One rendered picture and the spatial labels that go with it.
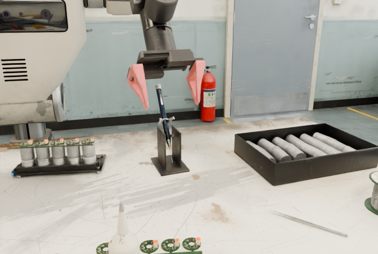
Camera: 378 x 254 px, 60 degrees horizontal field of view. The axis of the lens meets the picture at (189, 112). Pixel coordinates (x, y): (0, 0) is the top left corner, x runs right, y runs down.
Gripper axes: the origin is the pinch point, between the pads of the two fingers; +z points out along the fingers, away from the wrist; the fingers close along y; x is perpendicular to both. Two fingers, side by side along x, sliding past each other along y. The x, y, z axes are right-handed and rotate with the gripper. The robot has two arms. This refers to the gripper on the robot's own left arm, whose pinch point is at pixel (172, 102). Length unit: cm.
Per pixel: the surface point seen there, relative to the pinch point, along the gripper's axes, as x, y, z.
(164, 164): 7.4, -1.8, 9.8
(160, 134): 6.5, -1.8, 4.0
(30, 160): 11.9, -25.7, 4.2
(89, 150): 8.7, -15.2, 4.6
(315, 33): 190, 234, -136
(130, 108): 249, 37, -94
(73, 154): 9.7, -18.0, 4.8
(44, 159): 11.2, -23.3, 4.6
